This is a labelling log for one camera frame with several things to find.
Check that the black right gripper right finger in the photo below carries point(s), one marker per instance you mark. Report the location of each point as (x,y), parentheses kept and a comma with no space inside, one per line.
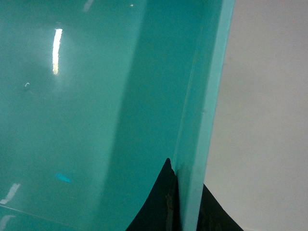
(212,217)

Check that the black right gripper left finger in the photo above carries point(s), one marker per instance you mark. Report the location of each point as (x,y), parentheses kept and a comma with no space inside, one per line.
(161,209)

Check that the teal plastic bin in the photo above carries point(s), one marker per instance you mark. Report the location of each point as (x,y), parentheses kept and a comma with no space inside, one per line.
(95,96)

